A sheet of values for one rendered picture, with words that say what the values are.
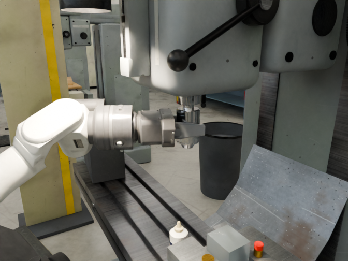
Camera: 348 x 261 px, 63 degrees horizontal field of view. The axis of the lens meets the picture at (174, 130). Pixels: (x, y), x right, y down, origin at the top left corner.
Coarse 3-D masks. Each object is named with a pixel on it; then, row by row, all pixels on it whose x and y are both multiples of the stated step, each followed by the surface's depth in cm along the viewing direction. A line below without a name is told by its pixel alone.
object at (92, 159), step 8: (96, 152) 98; (104, 152) 99; (112, 152) 100; (120, 152) 102; (88, 160) 105; (96, 160) 99; (104, 160) 100; (112, 160) 101; (120, 160) 102; (88, 168) 109; (96, 168) 100; (104, 168) 101; (112, 168) 102; (120, 168) 103; (96, 176) 101; (104, 176) 102; (112, 176) 103; (120, 176) 104
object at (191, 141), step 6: (198, 114) 56; (180, 120) 56; (186, 120) 55; (192, 120) 55; (198, 120) 56; (186, 138) 56; (192, 138) 56; (198, 138) 58; (186, 144) 57; (192, 144) 57
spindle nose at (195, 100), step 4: (176, 96) 56; (188, 96) 54; (192, 96) 54; (196, 96) 54; (176, 100) 56; (180, 100) 55; (184, 100) 54; (188, 100) 54; (192, 100) 54; (196, 100) 54; (180, 104) 55; (184, 104) 54; (188, 104) 54; (192, 104) 54; (196, 104) 55
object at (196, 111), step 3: (177, 108) 57; (180, 108) 57; (195, 108) 57; (198, 108) 57; (177, 111) 56; (180, 111) 55; (183, 111) 55; (186, 111) 55; (189, 111) 55; (192, 111) 55; (195, 111) 55; (198, 111) 56; (180, 114) 55; (183, 114) 55; (186, 114) 55; (189, 114) 55; (192, 114) 55; (195, 114) 55
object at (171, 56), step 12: (240, 0) 43; (252, 0) 42; (264, 0) 42; (276, 0) 44; (240, 12) 42; (252, 12) 42; (264, 12) 43; (276, 12) 45; (228, 24) 41; (252, 24) 45; (264, 24) 45; (216, 36) 40; (192, 48) 39; (168, 60) 38; (180, 60) 37
